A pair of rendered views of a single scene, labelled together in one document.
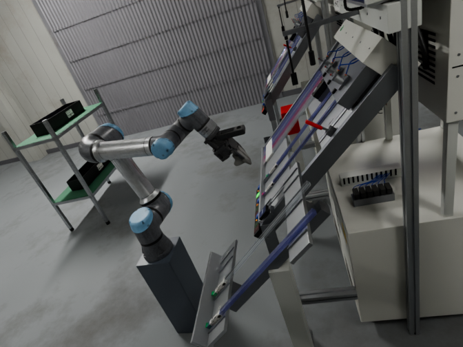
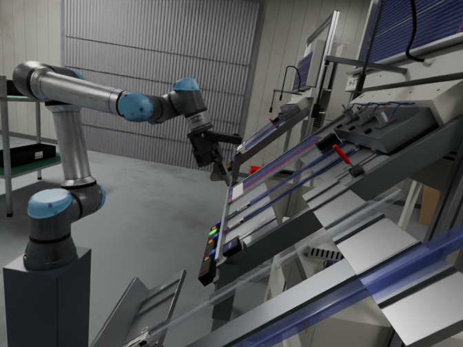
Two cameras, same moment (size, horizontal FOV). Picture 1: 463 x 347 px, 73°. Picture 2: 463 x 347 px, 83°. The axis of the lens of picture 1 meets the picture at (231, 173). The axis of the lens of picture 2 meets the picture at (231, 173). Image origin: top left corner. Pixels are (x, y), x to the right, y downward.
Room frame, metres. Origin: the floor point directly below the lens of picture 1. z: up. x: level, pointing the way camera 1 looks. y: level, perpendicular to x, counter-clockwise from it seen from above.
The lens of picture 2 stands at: (0.37, 0.13, 1.15)
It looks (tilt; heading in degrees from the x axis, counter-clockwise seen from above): 14 degrees down; 344
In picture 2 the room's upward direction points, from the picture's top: 10 degrees clockwise
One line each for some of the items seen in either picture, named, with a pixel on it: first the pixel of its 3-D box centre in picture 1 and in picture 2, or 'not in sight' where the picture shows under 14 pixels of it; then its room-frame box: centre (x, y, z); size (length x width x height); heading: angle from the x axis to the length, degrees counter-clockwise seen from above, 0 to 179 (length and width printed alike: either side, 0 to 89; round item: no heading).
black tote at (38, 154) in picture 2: (90, 169); (25, 154); (3.14, 1.37, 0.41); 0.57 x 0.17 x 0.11; 165
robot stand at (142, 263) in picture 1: (178, 286); (52, 321); (1.27, 0.47, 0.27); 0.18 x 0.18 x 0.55; 72
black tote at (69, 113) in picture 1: (59, 117); (23, 88); (3.14, 1.37, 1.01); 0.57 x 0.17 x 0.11; 165
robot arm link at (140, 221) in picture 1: (145, 224); (52, 212); (1.28, 0.47, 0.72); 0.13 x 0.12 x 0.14; 154
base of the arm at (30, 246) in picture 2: (154, 243); (50, 244); (1.27, 0.47, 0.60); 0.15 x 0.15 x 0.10
